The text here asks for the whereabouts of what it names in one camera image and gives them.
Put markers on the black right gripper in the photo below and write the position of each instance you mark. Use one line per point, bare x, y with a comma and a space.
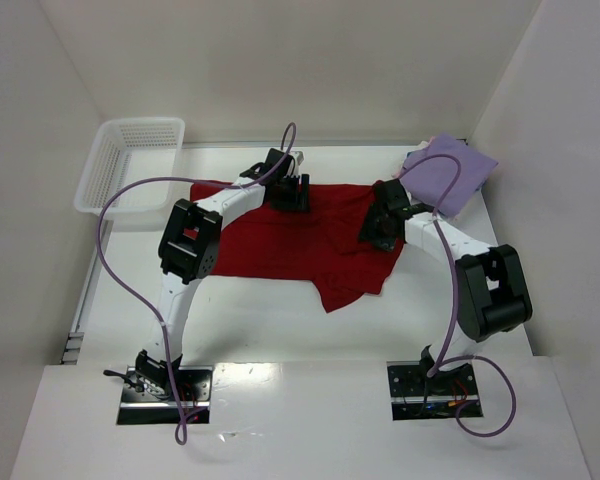
375, 228

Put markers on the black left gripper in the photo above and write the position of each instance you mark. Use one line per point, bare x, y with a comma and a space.
290, 195

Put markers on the red t-shirt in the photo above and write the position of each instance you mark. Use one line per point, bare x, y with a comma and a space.
320, 246

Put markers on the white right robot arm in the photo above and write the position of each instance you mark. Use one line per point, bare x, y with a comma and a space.
489, 291

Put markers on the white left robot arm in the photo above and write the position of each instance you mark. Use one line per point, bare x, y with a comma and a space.
189, 251

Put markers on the folded shirts under purple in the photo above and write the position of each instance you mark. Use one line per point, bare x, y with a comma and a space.
417, 150

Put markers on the folded purple t-shirt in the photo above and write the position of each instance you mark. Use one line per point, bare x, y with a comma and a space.
428, 181

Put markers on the white plastic laundry basket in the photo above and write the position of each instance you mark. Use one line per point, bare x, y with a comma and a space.
125, 151

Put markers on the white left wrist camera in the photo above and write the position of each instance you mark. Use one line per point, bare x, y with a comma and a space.
297, 158

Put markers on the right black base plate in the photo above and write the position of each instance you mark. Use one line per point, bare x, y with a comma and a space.
414, 397

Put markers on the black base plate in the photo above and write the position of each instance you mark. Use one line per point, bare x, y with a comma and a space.
144, 405
414, 397

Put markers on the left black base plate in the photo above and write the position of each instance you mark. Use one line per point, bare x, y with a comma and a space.
144, 405

